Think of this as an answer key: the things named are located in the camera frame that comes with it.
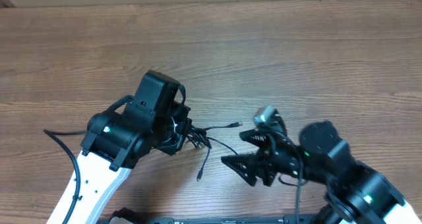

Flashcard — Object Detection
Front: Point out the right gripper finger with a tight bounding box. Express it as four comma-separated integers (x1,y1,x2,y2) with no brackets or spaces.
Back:
239,128,275,148
221,154,267,186

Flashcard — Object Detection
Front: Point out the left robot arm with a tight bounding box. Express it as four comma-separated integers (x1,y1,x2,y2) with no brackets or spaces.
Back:
45,70,192,223

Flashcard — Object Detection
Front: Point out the black USB cable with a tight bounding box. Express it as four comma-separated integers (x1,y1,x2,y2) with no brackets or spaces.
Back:
186,121,244,182

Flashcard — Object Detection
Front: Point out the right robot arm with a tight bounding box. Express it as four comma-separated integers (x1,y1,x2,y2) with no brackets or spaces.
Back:
221,121,420,223

